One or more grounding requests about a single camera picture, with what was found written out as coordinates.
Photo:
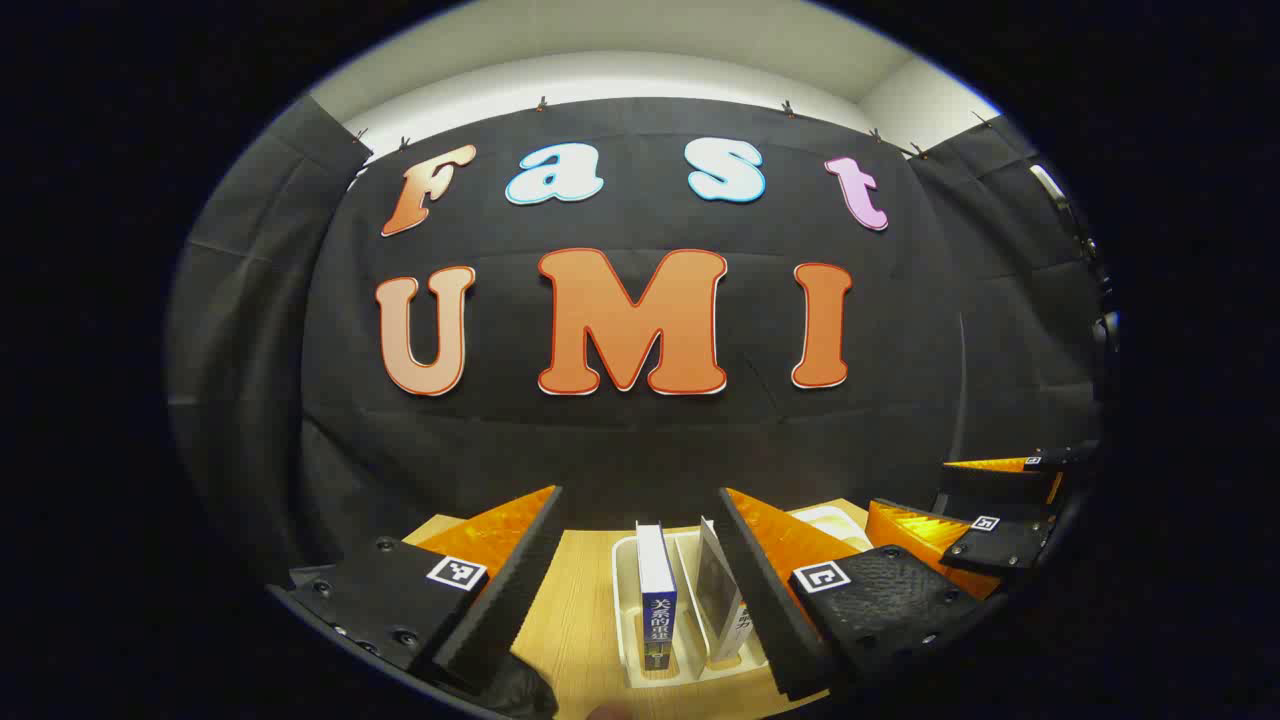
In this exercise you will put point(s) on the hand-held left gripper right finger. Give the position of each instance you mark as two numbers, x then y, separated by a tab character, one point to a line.
765	610

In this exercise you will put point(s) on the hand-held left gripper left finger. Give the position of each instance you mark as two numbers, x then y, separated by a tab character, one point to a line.
520	590

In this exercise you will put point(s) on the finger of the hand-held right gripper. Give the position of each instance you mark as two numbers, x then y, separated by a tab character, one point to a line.
990	490
920	530

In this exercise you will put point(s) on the grey portrait cover book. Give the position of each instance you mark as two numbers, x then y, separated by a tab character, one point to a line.
718	590

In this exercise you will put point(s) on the black schoolbag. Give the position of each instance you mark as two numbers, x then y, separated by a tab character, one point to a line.
520	690

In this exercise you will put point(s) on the white plastic bookshelf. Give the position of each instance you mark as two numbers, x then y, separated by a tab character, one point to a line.
622	600

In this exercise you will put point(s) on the blue cover book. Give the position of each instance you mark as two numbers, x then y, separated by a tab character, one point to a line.
655	570

